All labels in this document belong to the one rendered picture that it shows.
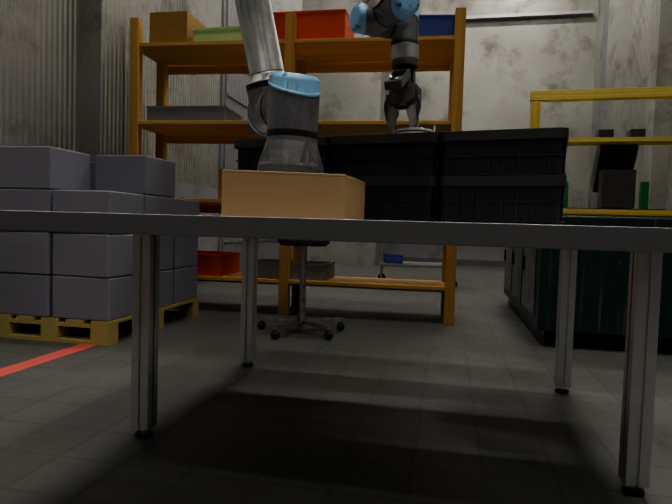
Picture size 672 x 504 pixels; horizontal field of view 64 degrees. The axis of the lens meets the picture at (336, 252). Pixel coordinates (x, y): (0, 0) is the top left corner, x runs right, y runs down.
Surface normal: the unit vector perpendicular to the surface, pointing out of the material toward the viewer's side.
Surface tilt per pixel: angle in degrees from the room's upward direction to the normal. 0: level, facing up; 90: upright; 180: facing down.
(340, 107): 90
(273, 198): 90
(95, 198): 90
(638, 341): 90
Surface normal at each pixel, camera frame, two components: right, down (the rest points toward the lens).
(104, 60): 0.98, 0.04
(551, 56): -0.20, 0.04
